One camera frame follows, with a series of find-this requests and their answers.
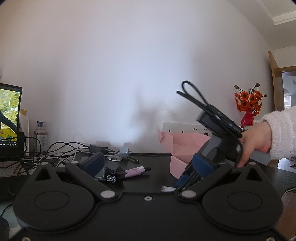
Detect small clear bottle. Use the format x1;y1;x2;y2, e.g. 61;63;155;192
34;121;48;153

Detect grey blue charger plug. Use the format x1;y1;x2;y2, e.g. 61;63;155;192
119;147;130;158

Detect wooden door frame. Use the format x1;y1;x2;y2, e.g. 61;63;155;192
268;51;295;111

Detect person right hand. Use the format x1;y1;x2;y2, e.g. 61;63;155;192
237;121;272;168

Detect pink cosmetic tube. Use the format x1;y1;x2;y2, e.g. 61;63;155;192
125;166;151;178

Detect white carton with yellow cap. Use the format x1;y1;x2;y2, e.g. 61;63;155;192
20;109;30;152

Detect open laptop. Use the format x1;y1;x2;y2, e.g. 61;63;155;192
0;83;24;162

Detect round metal ring stand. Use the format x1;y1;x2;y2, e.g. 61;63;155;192
107;156;122;162

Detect pink cardboard box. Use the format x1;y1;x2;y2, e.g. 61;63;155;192
158;131;210;179

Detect clear plastic bag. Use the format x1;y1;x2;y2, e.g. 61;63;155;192
161;186;176;192

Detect black bow hair clip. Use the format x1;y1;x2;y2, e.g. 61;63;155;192
104;166;127;183

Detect white wall socket panel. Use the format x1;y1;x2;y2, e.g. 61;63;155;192
162;121;211;136

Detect white fleece sleeve forearm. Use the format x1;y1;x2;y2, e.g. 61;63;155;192
262;106;296;159

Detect black power adapter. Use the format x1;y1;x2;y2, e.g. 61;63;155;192
89;145;108;154

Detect red vase orange flowers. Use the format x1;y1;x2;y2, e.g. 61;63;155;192
234;82;267;128

